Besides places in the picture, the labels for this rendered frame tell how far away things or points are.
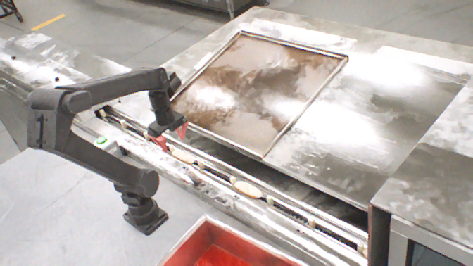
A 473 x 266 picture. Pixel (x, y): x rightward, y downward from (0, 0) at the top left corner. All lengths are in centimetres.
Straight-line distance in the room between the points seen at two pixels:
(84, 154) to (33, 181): 66
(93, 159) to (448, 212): 76
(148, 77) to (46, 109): 35
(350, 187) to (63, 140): 72
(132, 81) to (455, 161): 80
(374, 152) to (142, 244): 69
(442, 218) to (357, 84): 92
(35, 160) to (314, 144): 102
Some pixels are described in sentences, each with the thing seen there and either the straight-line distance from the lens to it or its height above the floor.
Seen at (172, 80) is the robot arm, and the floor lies 110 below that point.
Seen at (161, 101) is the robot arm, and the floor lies 109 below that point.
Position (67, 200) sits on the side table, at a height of 82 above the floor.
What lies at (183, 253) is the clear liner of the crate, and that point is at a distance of 115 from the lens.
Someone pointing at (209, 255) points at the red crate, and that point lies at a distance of 122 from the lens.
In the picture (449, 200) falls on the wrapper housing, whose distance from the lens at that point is 66.
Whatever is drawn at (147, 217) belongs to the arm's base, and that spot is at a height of 86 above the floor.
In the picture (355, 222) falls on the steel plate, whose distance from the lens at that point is 125.
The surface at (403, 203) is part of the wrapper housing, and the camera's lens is 64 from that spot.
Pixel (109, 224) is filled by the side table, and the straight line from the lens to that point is 141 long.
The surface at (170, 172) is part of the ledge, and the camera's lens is 142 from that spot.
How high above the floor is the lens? 178
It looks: 38 degrees down
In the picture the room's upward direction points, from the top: 12 degrees counter-clockwise
